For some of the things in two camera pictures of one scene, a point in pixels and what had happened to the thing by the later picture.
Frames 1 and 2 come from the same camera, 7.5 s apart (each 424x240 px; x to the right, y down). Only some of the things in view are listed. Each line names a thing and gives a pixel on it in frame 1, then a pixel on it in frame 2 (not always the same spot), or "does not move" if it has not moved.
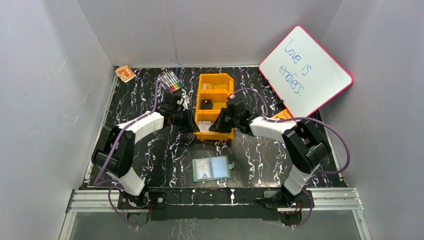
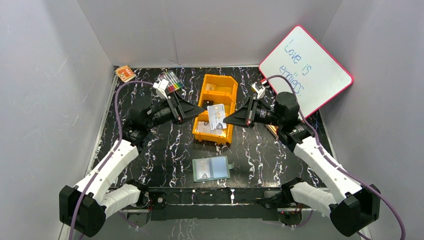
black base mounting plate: [218, 204] does not move
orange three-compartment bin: [201, 116] to [207, 97]
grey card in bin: [204, 126] does not move
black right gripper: [218, 125] to [245, 115]
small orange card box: [125, 73] does not move
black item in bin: [206, 104] does not move
